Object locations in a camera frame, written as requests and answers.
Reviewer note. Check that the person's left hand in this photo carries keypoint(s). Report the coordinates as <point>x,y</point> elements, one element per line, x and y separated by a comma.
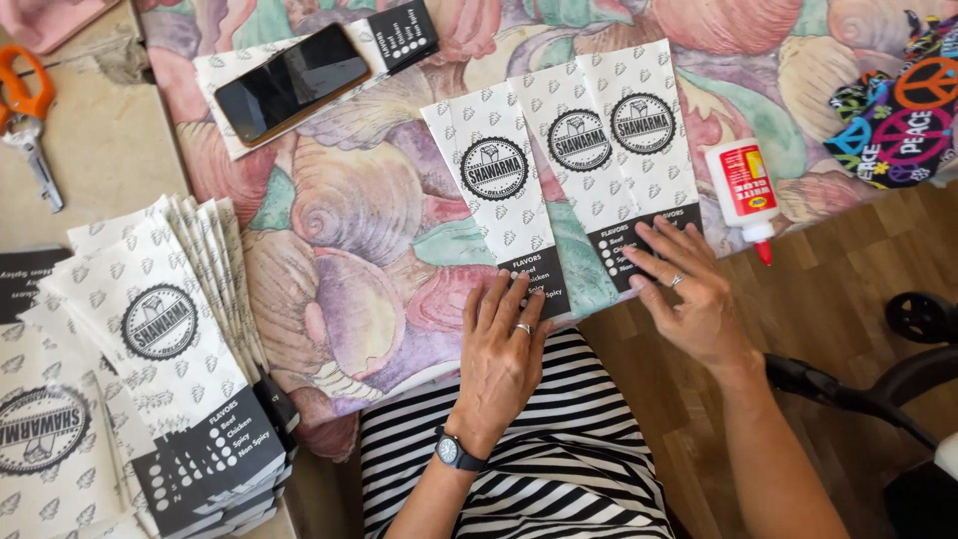
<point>498,374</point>

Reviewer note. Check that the person's right hand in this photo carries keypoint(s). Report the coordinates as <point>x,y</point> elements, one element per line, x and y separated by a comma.
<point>703,314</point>

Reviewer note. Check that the white printed paper bag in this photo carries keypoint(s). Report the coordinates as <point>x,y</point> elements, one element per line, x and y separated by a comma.
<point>486,202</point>
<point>569,187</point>
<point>651,180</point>
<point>389,37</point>

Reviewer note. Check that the black wristwatch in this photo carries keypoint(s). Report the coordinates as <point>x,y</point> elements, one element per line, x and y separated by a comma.
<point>449,449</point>

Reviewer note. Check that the white glue bottle red cap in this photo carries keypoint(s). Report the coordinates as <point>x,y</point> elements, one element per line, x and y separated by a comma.
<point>741,183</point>

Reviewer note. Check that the pastel shell pattern tablecloth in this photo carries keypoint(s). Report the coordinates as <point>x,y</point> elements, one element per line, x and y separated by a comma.
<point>352,247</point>

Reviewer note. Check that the colourful peace print fabric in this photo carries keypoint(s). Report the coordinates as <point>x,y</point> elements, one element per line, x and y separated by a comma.
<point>898,127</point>

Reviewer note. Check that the stack of printed paper bags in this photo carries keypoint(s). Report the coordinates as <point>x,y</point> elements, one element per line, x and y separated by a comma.
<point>161,322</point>

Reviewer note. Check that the black smartphone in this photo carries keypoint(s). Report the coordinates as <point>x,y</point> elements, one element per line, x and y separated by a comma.
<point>292,82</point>

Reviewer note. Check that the pile of flat printed sheets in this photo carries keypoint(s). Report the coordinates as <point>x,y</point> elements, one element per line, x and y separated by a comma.
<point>37,434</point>

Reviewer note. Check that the pink plastic object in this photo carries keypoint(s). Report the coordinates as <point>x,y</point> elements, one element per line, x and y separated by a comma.
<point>45,19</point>

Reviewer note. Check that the black wheeled chair frame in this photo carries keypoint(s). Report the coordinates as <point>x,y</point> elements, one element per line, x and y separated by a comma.
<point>808,382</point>

